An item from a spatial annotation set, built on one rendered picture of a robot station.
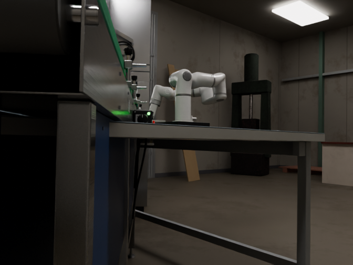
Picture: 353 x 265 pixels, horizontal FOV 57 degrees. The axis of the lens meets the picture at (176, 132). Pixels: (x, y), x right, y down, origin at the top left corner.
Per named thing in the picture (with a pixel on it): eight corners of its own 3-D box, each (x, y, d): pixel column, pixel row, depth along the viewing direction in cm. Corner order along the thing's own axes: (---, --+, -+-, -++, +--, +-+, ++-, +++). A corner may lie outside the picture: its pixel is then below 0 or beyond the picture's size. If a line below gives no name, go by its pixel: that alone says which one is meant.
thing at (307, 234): (122, 231, 250) (124, 138, 251) (310, 312, 135) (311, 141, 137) (111, 233, 244) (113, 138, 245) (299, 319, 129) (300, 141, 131)
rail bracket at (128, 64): (124, 89, 108) (124, 50, 109) (146, 90, 109) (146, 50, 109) (123, 87, 104) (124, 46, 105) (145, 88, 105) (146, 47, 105)
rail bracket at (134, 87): (131, 104, 154) (131, 76, 154) (146, 104, 155) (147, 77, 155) (130, 103, 150) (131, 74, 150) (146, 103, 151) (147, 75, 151)
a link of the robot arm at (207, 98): (191, 79, 208) (193, 101, 206) (225, 75, 205) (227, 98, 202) (194, 86, 224) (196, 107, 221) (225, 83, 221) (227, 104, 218)
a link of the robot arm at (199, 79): (214, 71, 196) (200, 76, 211) (179, 67, 185) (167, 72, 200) (214, 87, 196) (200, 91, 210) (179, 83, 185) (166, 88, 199)
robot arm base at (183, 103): (188, 123, 201) (188, 99, 201) (201, 122, 191) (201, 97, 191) (167, 122, 191) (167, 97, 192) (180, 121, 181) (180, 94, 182)
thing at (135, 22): (115, 91, 363) (117, 13, 365) (148, 92, 367) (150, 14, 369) (107, 80, 294) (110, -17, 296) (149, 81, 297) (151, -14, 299)
